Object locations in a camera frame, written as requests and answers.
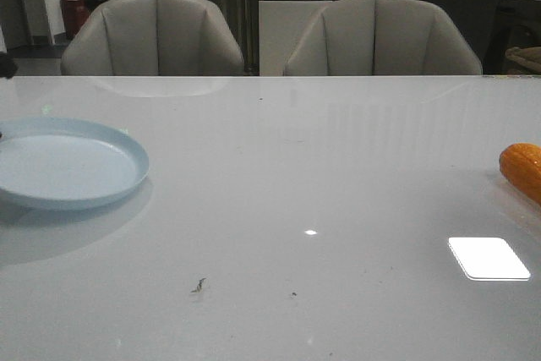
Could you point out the grey right upholstered chair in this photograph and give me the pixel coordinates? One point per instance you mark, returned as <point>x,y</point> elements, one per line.
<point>381,38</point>

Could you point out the grey left upholstered chair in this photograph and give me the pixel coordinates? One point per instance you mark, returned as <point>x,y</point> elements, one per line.
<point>154,38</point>

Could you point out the brown cushioned sofa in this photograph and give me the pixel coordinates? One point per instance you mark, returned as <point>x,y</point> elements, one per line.
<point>525,60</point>

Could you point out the light blue plate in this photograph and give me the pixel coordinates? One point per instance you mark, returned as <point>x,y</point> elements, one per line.
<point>65,164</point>

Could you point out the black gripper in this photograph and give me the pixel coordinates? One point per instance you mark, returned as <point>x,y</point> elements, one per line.
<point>8,67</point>

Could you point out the orange corn cob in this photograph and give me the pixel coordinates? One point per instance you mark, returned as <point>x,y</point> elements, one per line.
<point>520,165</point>

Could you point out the grey upholstered chair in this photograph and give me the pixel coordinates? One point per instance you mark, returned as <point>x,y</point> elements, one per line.
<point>381,38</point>
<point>154,38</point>

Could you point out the red bin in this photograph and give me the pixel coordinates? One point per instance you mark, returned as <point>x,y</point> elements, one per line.
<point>75,13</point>

